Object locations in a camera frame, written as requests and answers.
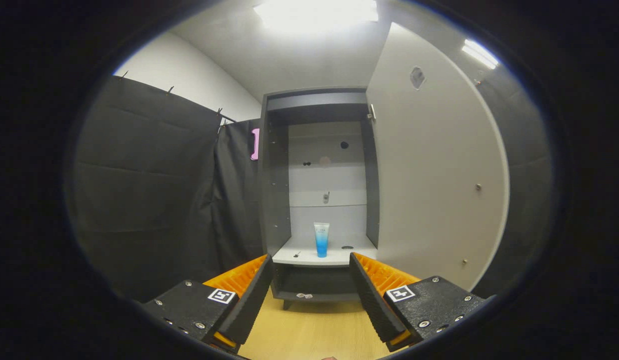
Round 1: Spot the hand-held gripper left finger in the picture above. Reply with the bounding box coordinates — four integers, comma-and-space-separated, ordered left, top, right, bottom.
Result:
142, 254, 274, 353

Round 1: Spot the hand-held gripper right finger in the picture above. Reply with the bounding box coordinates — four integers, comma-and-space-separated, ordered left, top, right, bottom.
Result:
348, 252, 492, 352

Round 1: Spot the blue and white tube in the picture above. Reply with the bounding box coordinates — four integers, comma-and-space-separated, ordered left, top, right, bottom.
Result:
313, 222, 331, 258

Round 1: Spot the light grey cabinet door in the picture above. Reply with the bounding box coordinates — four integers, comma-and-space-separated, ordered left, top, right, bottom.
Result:
365, 22, 510, 292

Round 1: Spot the light grey cabinet shelf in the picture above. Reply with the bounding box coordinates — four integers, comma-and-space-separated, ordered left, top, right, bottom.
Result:
272, 235, 379, 267

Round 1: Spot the dark grey cabinet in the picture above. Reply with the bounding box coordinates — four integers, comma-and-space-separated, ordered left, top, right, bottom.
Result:
258, 86, 381, 311

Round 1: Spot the black backdrop cloth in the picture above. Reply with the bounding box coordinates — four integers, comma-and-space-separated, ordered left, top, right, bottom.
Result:
64, 65, 555, 303

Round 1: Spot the long ceiling light panel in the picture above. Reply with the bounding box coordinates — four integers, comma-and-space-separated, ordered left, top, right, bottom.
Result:
462, 39, 499, 70

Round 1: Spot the large ceiling light panel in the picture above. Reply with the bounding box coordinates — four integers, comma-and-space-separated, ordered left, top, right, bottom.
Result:
253, 0, 379, 33

